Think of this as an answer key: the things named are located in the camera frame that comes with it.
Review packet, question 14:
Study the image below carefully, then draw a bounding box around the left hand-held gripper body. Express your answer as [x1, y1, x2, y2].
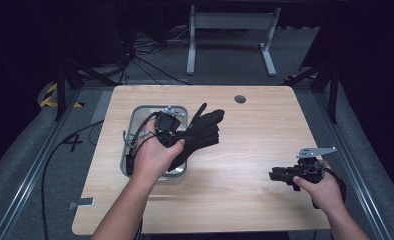
[154, 105, 188, 148]

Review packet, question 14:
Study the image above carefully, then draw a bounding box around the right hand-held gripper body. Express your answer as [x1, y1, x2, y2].
[284, 146, 338, 193]

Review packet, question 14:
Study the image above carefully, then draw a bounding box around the grey metal tray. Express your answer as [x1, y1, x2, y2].
[119, 104, 190, 183]

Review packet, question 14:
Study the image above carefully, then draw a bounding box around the black glove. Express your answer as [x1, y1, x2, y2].
[167, 102, 226, 173]

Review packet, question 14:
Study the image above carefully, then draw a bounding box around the person's right hand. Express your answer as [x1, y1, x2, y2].
[292, 160, 345, 215]

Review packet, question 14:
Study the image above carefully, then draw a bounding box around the person's left hand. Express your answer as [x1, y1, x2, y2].
[132, 119, 187, 184]

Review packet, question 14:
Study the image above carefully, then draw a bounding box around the black metal stand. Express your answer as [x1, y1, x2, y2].
[54, 58, 120, 122]
[282, 62, 340, 125]

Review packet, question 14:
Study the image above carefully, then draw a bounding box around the yellow black hazard tape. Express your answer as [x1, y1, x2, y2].
[39, 82, 85, 109]

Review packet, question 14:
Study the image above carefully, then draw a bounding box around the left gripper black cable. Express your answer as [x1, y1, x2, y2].
[124, 111, 162, 177]

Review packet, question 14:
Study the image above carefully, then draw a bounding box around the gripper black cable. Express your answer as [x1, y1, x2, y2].
[313, 162, 348, 210]
[124, 111, 162, 177]

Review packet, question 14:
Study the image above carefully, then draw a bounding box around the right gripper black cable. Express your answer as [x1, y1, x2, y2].
[313, 162, 348, 210]

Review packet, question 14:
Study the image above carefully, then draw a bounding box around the aluminium floor rail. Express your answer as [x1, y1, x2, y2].
[0, 89, 83, 240]
[313, 89, 394, 240]

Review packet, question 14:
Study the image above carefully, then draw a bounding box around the tangle of black cables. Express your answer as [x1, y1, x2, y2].
[118, 24, 193, 86]

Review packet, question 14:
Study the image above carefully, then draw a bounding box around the small metal bracket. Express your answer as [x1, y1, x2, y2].
[67, 197, 96, 211]

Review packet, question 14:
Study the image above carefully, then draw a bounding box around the black floor cable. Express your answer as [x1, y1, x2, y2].
[40, 118, 105, 240]

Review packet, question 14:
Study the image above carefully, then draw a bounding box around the white desk frame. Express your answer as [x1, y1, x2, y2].
[186, 4, 282, 77]

